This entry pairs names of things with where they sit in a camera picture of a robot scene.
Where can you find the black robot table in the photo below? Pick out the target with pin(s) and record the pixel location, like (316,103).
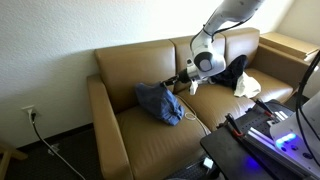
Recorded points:
(230,156)

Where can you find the tan leather couch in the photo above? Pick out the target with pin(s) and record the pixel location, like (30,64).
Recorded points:
(150,146)

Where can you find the white wall outlet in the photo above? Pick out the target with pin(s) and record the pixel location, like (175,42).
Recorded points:
(28,109)

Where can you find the light wooden side table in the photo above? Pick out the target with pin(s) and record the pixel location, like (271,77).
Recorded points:
(288,45)

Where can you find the white power adapter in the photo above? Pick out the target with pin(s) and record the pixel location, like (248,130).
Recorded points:
(208,163)

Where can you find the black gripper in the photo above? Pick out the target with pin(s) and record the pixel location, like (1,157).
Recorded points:
(184,76)

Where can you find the blue denim jeans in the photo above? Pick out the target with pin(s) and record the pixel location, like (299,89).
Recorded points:
(160,103)

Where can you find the white cloth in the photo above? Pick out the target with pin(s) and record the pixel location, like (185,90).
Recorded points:
(247,86)

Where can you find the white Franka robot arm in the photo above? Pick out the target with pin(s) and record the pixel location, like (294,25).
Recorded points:
(208,50)

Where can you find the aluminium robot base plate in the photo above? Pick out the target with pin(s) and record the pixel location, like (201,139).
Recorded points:
(266,140)

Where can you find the black garment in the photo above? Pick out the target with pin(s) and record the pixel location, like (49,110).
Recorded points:
(231,71)

